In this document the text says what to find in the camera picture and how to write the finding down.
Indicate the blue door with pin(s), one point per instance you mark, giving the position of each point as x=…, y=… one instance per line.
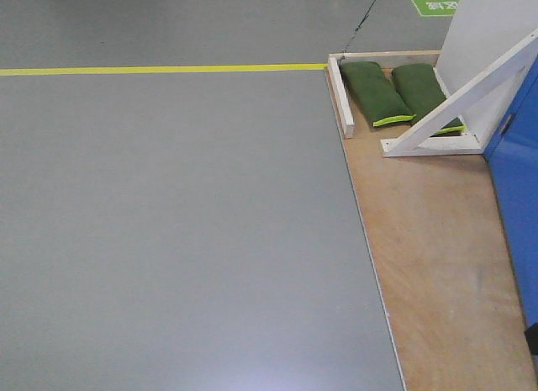
x=512, y=159

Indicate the plywood door platform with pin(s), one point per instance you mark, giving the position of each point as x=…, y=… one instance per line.
x=443, y=265

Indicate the green sandbag left of pair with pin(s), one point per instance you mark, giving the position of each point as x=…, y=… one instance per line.
x=377, y=97

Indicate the green sandbag of pair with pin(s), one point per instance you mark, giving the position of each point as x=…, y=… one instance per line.
x=419, y=88
x=377, y=97

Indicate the white diagonal wooden brace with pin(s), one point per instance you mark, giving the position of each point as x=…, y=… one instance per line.
x=508, y=65

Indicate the green sandbag right of pair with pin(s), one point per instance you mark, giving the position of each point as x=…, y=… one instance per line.
x=419, y=88

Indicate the green floor sign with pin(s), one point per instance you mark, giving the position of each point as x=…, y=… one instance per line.
x=435, y=8

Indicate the white wall panel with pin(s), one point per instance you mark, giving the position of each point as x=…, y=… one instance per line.
x=480, y=32

